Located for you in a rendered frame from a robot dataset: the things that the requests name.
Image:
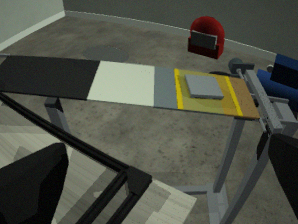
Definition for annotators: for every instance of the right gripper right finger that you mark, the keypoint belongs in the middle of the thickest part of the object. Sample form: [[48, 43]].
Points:
[[283, 154]]

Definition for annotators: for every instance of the grey plate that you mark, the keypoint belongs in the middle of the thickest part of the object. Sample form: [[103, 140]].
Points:
[[204, 87]]

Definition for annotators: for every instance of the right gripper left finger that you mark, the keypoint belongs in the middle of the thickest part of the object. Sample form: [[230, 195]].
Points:
[[30, 188]]

